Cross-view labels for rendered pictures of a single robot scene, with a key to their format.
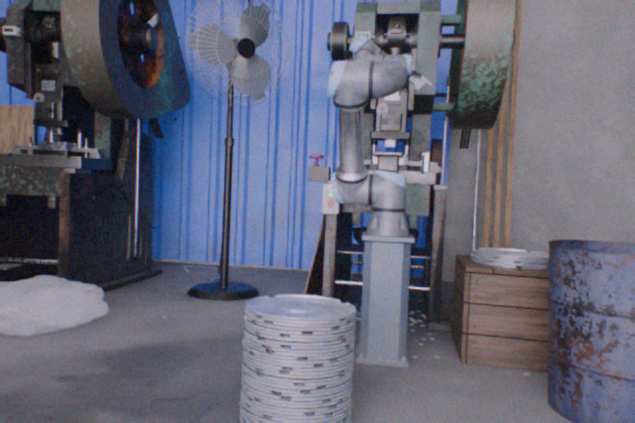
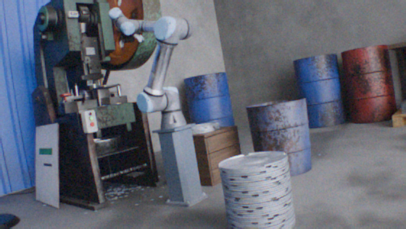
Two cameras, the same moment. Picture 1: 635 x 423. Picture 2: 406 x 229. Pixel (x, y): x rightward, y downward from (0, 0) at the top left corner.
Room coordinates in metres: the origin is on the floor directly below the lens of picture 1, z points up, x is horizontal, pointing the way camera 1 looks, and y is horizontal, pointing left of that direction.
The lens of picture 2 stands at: (0.94, 1.29, 0.59)
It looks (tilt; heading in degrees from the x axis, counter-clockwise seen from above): 3 degrees down; 302
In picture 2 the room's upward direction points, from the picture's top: 9 degrees counter-clockwise
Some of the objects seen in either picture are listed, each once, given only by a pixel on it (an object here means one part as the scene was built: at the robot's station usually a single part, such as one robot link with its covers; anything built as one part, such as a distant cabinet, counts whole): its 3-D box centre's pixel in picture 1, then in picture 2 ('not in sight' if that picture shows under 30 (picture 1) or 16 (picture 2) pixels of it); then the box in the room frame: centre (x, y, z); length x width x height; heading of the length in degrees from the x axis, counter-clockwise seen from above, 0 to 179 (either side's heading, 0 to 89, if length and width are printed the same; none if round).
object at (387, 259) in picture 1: (384, 296); (180, 164); (2.12, -0.28, 0.23); 0.19 x 0.19 x 0.45; 84
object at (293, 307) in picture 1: (301, 306); (252, 160); (1.52, 0.02, 0.30); 0.29 x 0.29 x 0.01
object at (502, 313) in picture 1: (509, 308); (204, 154); (2.27, -0.78, 0.18); 0.40 x 0.38 x 0.35; 171
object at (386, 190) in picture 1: (388, 189); (167, 98); (2.13, -0.28, 0.62); 0.13 x 0.12 x 0.14; 80
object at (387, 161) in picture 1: (387, 167); (104, 96); (2.74, -0.35, 0.72); 0.25 x 0.14 x 0.14; 171
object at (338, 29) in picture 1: (345, 46); (49, 22); (2.97, -0.14, 1.31); 0.22 x 0.12 x 0.22; 171
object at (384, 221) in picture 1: (388, 220); (172, 118); (2.12, -0.28, 0.50); 0.15 x 0.15 x 0.10
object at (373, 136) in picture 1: (390, 139); (88, 80); (2.92, -0.38, 0.86); 0.20 x 0.16 x 0.05; 81
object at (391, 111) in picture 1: (392, 101); (88, 56); (2.87, -0.37, 1.04); 0.17 x 0.15 x 0.30; 171
